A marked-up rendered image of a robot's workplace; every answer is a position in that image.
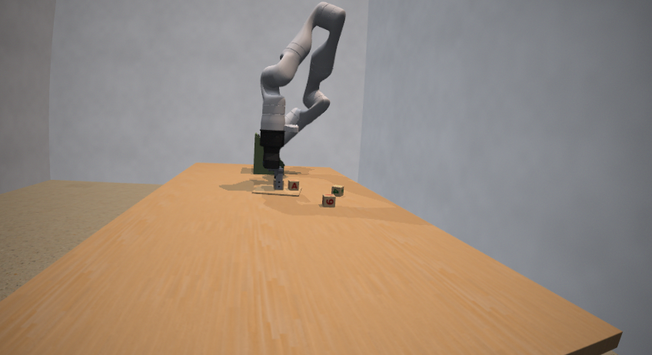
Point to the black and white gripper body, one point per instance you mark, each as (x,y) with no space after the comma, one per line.
(272,138)

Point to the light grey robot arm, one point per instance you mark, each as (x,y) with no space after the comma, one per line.
(324,15)

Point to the beige flat mat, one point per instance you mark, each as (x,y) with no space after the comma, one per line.
(268,189)

